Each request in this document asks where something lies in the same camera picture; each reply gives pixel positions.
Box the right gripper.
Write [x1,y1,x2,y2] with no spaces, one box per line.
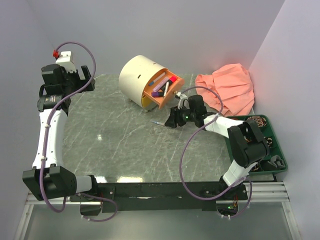
[164,104,197,129]

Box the thin white pen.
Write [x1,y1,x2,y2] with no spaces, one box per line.
[151,120,165,126]

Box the purple highlighter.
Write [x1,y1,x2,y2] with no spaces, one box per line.
[151,91,165,98]

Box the lilac correction tape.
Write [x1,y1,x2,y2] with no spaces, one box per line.
[152,76,169,92]

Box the green capped marker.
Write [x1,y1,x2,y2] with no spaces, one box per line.
[163,81,170,97]

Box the pink highlighter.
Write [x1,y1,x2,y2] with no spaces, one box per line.
[163,76,177,92]

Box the blue capped marker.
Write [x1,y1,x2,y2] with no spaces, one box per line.
[148,72,166,86]

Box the round cream drawer cabinet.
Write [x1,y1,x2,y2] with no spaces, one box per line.
[118,55,185,110]

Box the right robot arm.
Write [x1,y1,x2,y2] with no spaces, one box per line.
[164,92,270,199]

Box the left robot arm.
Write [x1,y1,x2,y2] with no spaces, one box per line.
[22,64,100,201]

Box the pink cloth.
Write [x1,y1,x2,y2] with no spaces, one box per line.
[195,63,255,117]

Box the black base bar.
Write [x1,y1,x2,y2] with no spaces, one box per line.
[70,181,248,216]

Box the coiled band top compartment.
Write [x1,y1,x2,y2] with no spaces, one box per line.
[252,116,267,128]

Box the coiled band middle compartment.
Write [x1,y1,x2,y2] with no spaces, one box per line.
[264,136,273,148]

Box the green compartment tray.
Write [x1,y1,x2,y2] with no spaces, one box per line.
[228,114,288,176]

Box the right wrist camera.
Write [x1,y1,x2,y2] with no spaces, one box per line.
[175,91,188,110]

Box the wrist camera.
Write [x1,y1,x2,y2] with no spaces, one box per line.
[175,91,188,110]
[55,51,77,73]

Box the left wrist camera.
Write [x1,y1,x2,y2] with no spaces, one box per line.
[55,51,77,73]

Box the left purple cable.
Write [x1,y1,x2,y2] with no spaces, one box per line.
[38,41,118,223]

